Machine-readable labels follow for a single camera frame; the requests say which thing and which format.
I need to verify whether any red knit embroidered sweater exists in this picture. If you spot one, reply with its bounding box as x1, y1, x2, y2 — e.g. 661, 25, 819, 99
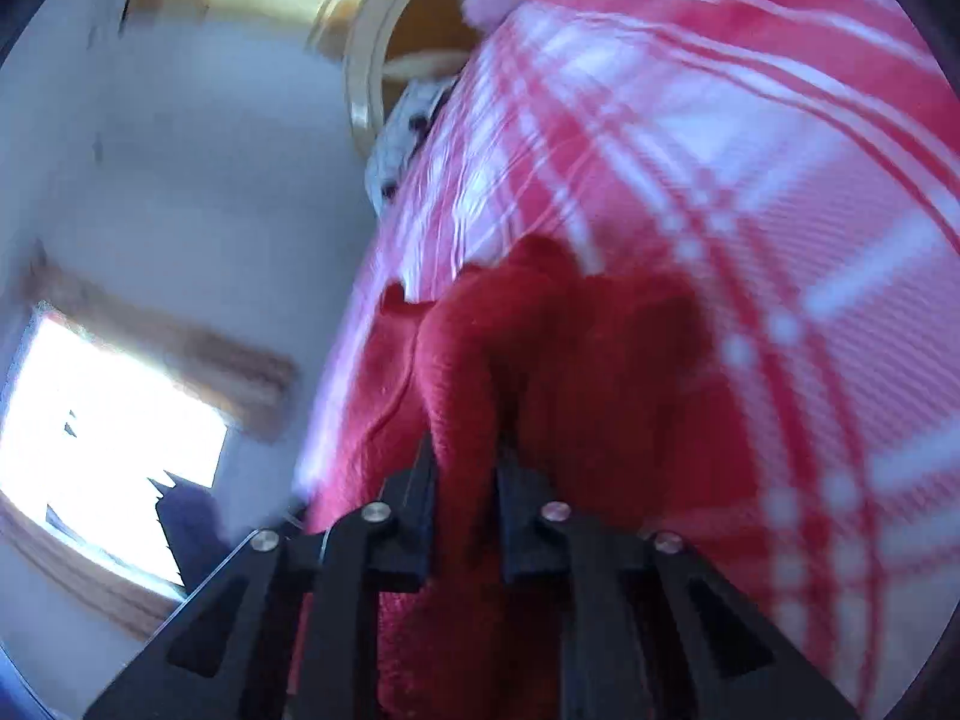
308, 236, 758, 718

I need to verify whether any yellow side window curtain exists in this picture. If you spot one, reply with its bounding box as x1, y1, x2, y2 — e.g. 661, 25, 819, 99
20, 245, 299, 442

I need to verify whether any side window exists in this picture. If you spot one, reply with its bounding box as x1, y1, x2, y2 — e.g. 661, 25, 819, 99
2, 309, 228, 589

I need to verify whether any red white plaid bedspread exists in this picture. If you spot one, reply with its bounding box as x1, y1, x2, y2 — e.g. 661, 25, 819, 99
298, 0, 958, 718

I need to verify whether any grey patterned pillow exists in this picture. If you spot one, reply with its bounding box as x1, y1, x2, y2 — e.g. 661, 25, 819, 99
364, 75, 459, 216

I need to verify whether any cream wooden headboard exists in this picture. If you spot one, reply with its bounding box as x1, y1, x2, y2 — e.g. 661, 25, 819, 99
343, 0, 480, 156

